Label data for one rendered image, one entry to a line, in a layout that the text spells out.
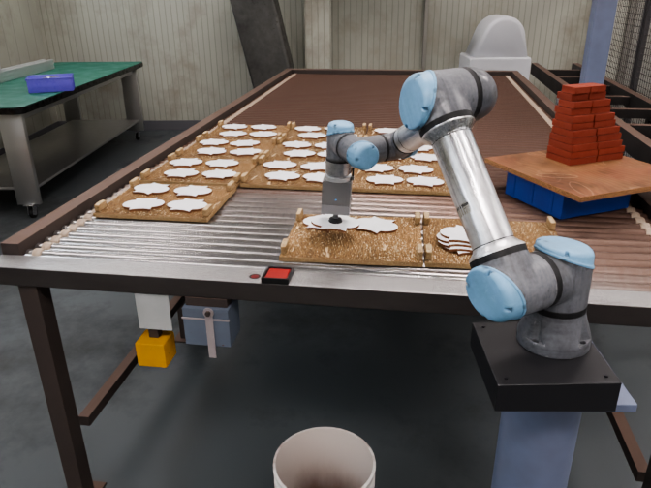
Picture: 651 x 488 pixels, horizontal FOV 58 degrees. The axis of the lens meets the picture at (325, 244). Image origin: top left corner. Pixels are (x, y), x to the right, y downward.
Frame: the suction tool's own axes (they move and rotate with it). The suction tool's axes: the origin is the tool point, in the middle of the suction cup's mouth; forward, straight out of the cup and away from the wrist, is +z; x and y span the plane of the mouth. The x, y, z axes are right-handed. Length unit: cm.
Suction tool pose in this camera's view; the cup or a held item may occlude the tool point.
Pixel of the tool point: (335, 225)
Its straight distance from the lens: 180.3
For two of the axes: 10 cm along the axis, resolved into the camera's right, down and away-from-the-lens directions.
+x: -1.2, 4.4, -8.9
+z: -0.4, 8.9, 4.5
